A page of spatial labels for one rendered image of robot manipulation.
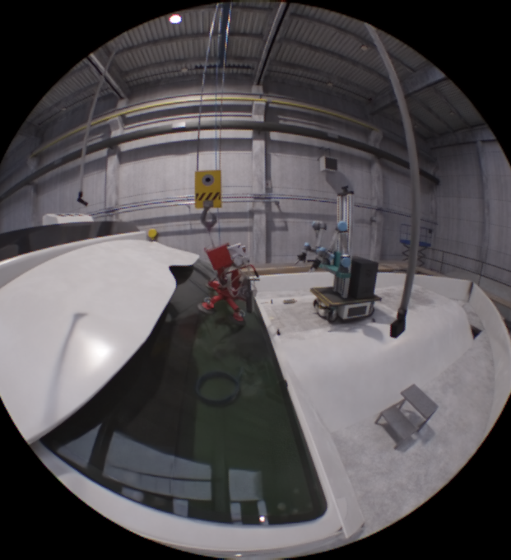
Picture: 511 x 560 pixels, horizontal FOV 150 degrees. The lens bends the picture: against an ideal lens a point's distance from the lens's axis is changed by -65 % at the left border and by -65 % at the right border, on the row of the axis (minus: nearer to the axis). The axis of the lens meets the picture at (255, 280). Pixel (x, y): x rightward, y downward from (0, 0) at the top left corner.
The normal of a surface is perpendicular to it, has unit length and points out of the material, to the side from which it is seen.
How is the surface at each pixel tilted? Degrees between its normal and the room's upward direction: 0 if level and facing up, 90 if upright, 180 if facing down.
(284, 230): 90
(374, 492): 0
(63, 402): 22
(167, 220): 90
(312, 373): 38
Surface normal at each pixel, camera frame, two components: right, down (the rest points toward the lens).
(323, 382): 0.11, -0.42
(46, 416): 0.34, -0.85
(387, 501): -0.01, -0.96
